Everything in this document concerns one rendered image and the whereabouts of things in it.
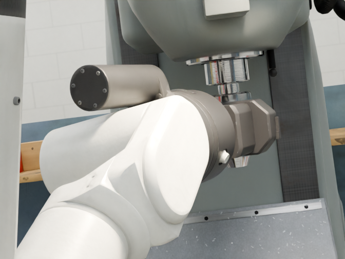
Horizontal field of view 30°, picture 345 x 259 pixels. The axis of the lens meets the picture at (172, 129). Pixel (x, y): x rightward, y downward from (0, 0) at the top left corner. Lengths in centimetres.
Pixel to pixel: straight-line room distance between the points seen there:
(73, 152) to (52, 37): 456
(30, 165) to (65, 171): 408
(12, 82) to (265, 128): 43
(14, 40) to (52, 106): 479
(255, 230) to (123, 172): 69
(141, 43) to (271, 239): 43
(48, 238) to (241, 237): 71
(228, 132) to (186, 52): 11
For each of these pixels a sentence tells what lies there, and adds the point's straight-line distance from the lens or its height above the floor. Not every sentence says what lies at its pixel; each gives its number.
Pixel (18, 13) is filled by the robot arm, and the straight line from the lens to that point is 23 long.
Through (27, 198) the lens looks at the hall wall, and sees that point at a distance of 512.
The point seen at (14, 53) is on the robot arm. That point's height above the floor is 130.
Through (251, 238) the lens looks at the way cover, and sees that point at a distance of 108.
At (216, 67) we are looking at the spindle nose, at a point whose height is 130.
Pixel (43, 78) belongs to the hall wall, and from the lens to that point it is 504.
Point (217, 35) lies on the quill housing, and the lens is 62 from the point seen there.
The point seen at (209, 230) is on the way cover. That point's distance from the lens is 108.
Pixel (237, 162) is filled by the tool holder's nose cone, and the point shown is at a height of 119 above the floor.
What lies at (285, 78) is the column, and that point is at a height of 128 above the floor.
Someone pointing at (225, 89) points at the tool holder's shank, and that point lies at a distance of 70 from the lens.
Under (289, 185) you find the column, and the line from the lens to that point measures 110.
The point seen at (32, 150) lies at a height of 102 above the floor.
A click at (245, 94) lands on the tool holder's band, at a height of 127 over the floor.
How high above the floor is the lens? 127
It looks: 3 degrees down
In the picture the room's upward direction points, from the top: 7 degrees counter-clockwise
